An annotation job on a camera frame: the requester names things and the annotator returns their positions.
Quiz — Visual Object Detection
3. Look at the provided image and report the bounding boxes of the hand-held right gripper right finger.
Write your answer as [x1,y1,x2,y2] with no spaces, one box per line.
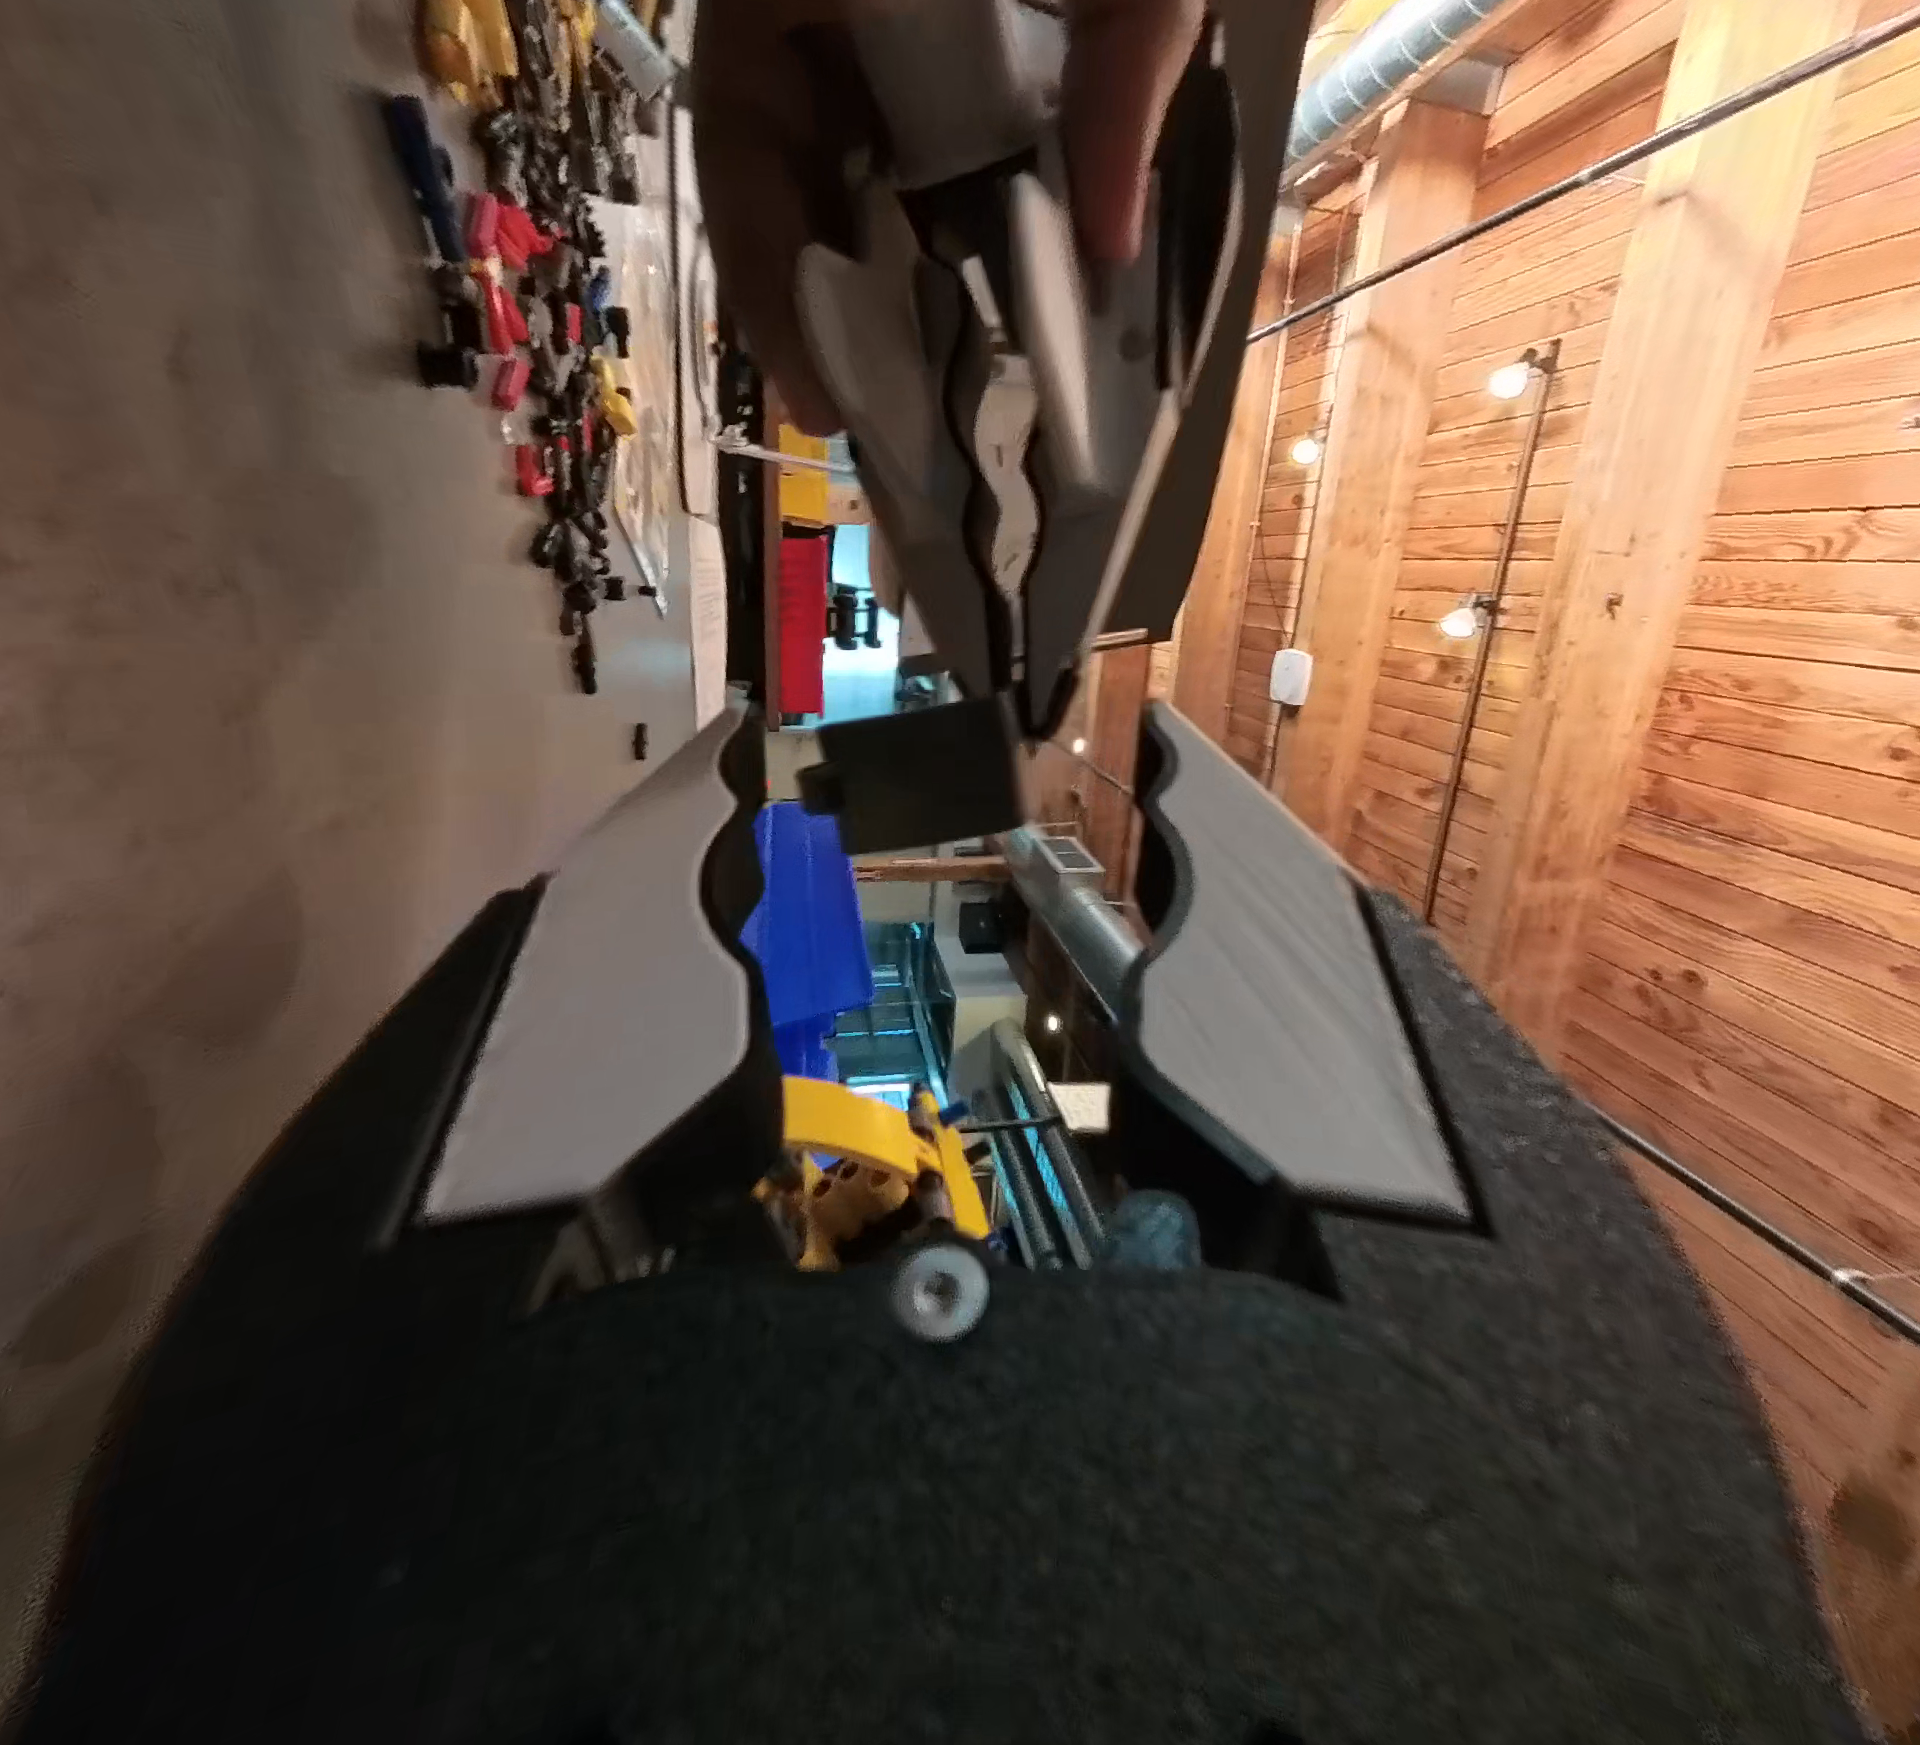
[1121,704,1483,1225]

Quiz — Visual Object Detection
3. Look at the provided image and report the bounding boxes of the heap of small red black pins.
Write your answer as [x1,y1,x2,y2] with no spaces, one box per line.
[415,183,648,761]

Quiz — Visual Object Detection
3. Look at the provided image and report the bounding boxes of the sticker sheet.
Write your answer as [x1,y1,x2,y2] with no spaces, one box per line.
[608,200,674,617]

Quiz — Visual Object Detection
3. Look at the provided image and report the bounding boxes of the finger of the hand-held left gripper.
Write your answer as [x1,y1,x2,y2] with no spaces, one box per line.
[1006,167,1187,743]
[791,238,1031,715]

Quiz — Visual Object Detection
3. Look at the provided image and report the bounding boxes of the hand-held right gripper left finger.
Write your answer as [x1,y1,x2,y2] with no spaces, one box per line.
[422,707,791,1235]

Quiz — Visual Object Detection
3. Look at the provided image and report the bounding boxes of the red bin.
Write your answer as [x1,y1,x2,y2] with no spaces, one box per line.
[775,519,833,721]

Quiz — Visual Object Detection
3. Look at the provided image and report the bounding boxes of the black toy panel piece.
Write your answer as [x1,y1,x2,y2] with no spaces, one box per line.
[798,695,1033,858]

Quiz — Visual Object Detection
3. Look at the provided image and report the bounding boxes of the blue bin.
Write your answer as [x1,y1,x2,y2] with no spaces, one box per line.
[739,798,876,1081]

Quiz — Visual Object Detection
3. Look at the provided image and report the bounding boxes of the yellow toy vehicle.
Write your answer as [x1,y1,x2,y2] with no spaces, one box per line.
[750,1074,1002,1274]

